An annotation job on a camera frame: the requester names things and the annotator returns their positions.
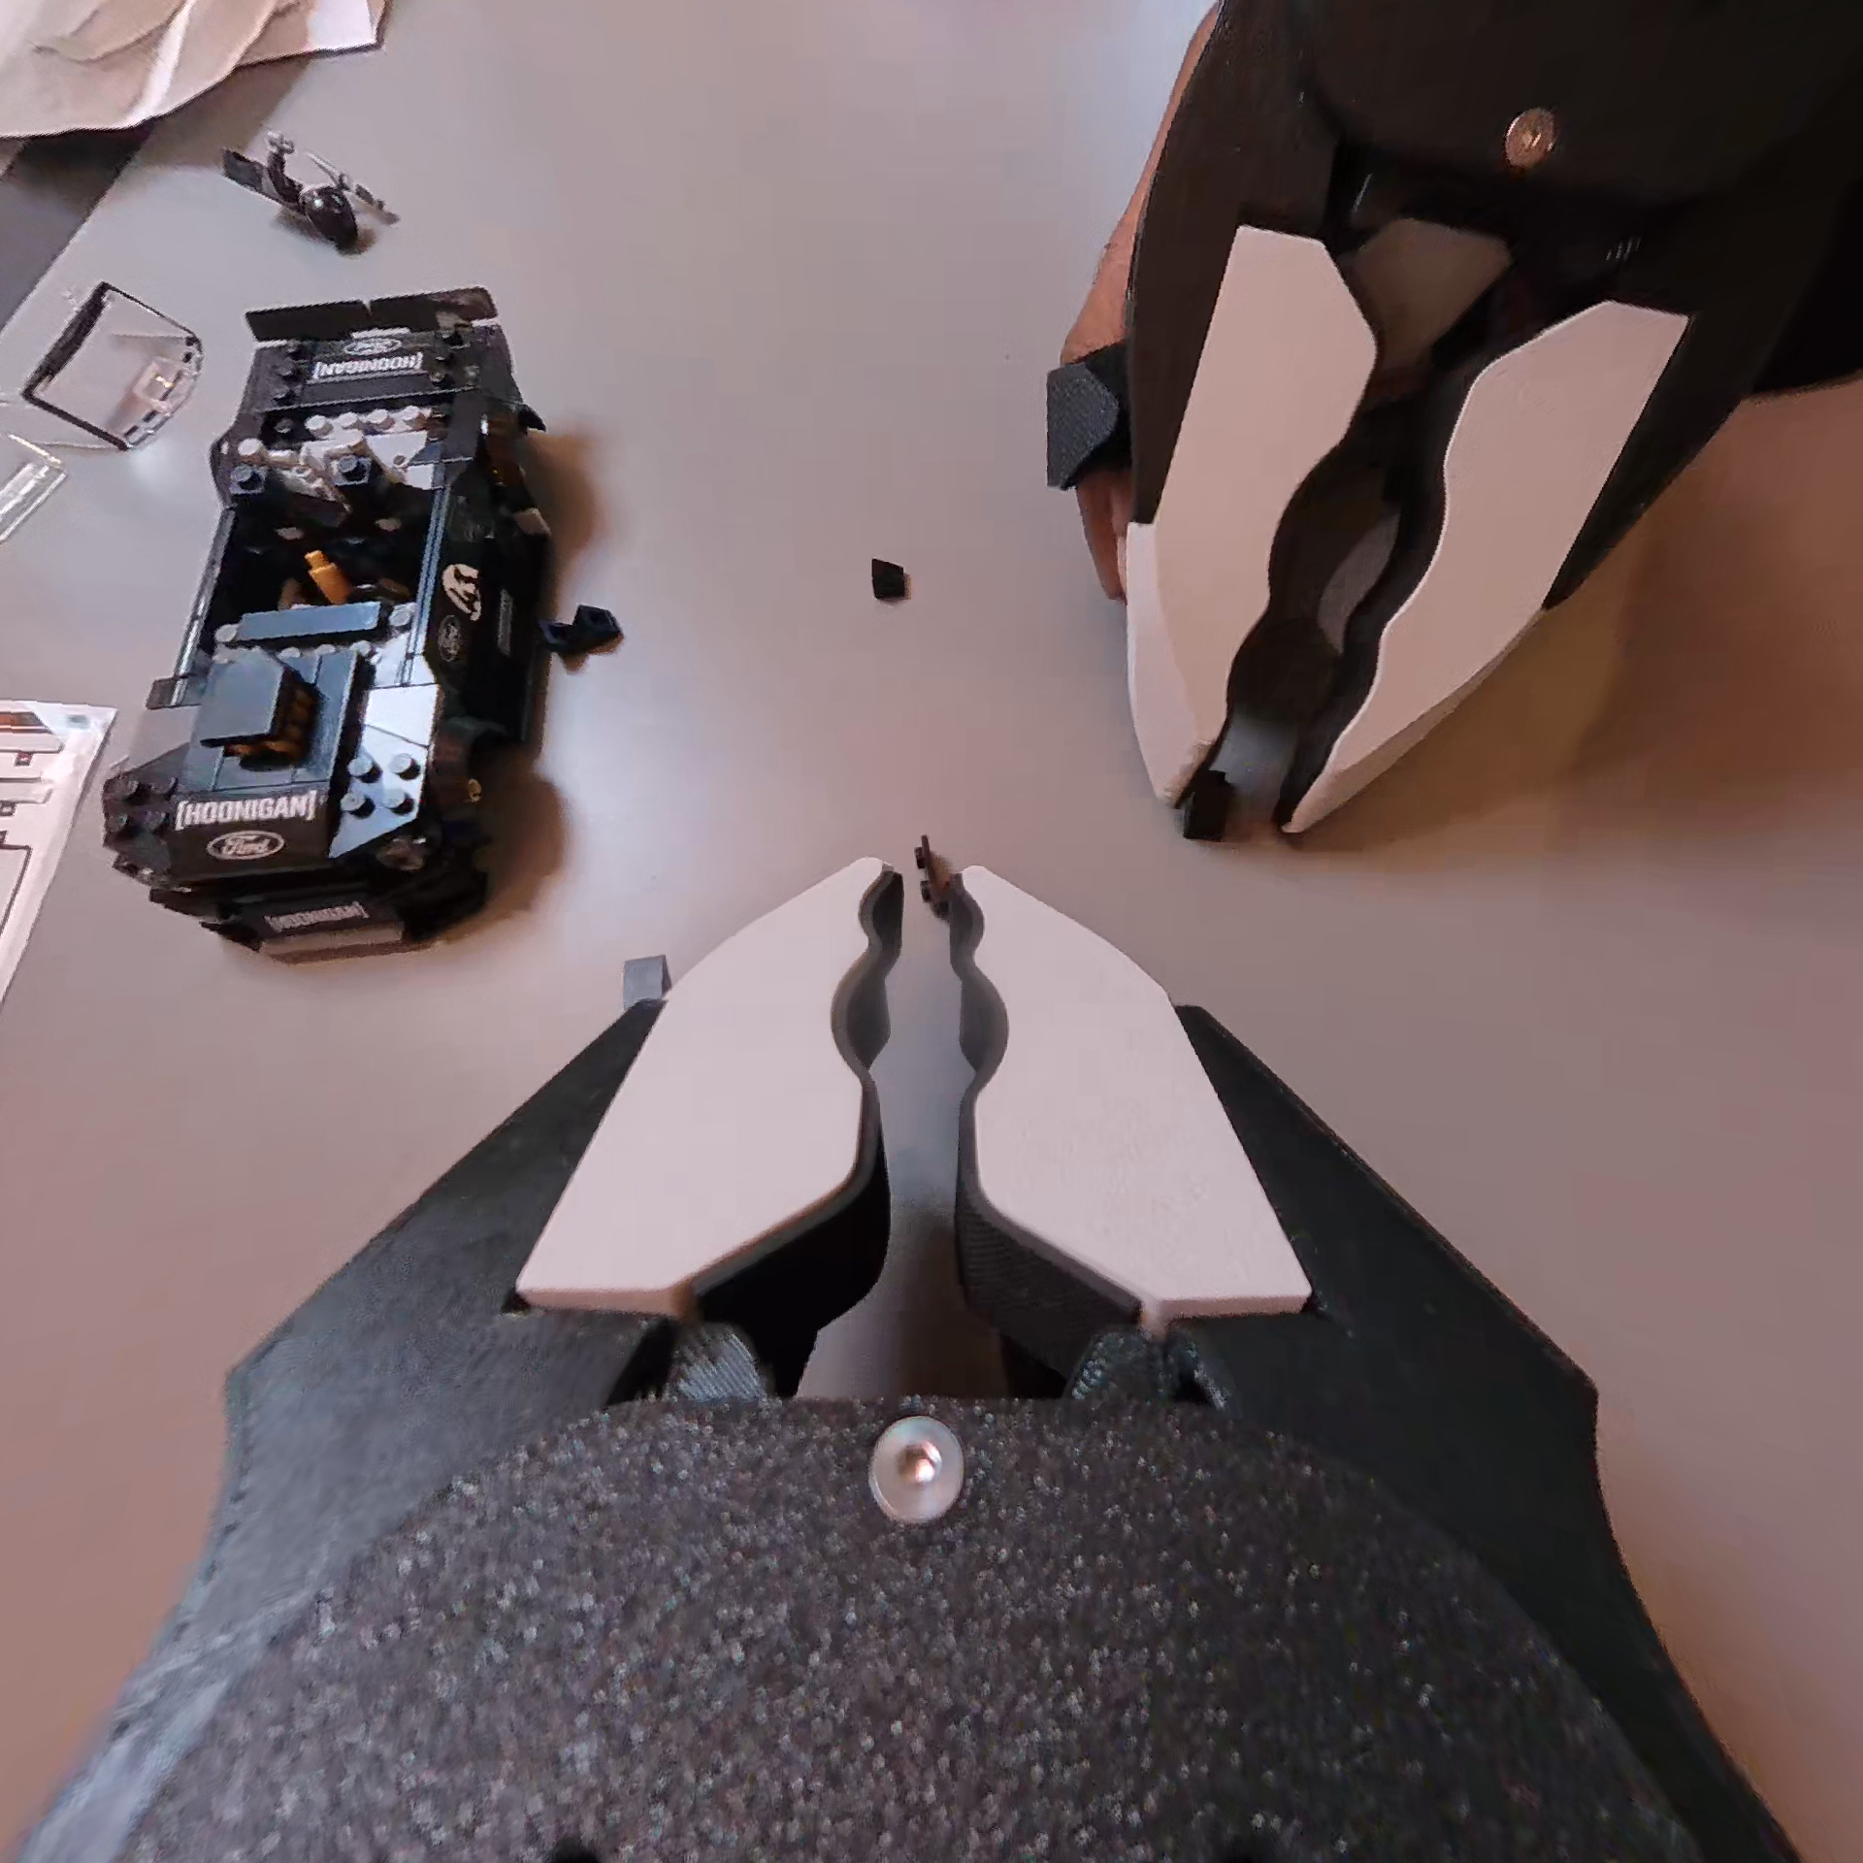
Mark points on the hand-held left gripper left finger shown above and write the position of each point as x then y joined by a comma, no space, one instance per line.
714,1136

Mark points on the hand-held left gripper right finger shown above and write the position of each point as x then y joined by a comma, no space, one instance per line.
1120,1136

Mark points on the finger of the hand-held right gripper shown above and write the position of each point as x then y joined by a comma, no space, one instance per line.
1238,438
1544,467

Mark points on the black lego car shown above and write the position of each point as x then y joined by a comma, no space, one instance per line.
322,642

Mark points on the clear flat lego piece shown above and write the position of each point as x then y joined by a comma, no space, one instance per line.
24,486

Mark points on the black lego axle assembly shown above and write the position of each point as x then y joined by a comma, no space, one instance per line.
307,189

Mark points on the clear lego windshield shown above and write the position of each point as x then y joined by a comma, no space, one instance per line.
118,363

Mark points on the sticker sheet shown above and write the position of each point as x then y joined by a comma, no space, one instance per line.
36,845

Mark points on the white paper bags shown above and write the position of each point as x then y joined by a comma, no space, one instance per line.
146,53

